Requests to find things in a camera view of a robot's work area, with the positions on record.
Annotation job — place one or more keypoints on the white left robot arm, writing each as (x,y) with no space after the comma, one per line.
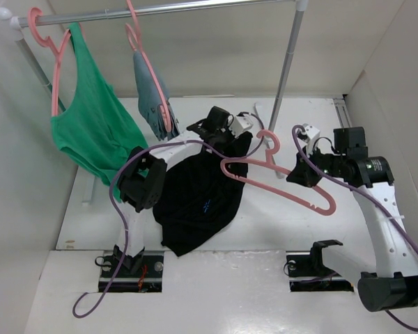
(141,180)

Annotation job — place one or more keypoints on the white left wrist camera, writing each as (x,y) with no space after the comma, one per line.
(239,125)

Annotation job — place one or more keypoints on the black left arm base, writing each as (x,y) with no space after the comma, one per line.
(146,279)

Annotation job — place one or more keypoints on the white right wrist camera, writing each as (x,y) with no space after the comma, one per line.
(309,135)

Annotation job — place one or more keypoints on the green tank top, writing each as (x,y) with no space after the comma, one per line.
(95,131)

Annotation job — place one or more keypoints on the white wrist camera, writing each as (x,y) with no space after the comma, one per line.
(239,125)
(309,135)

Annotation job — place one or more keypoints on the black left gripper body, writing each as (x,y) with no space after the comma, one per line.
(223,136)

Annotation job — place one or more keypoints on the aluminium rail right side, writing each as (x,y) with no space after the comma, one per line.
(342,112)

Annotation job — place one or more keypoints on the blue denim garment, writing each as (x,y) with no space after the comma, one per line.
(149,101)

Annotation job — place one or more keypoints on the silver clothes rack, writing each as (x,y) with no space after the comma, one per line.
(18,24)

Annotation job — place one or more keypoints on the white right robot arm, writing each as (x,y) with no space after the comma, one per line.
(393,282)

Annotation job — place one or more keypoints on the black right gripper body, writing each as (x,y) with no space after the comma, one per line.
(329,163)

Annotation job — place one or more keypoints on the black t shirt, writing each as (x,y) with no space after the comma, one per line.
(197,202)

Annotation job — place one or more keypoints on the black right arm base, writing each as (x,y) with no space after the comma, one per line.
(307,273)

